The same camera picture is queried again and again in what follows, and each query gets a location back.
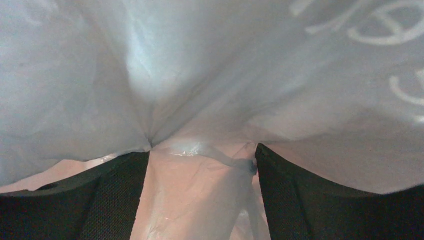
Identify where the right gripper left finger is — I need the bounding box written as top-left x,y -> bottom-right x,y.
0,152 -> 149,240

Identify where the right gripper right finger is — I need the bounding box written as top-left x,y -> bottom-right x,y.
255,144 -> 424,240

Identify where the translucent blue plastic trash bag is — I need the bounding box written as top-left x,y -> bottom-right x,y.
0,0 -> 424,240

